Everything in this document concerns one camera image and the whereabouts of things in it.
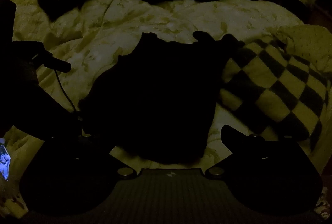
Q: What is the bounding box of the black white checkered blanket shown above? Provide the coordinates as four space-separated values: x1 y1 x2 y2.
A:
218 34 330 150

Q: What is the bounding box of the glowing phone screen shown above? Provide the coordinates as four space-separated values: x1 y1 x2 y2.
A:
0 138 11 181

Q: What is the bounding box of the pale patterned bed sheet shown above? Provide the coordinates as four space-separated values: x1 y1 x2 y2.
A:
0 0 332 219

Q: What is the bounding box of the large black garment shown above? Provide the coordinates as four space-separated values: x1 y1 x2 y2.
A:
78 31 244 166

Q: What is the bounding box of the pale knitted blanket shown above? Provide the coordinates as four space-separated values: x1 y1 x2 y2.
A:
269 25 331 78

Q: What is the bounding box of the thin black cable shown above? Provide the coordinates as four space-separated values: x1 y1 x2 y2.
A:
53 69 78 113

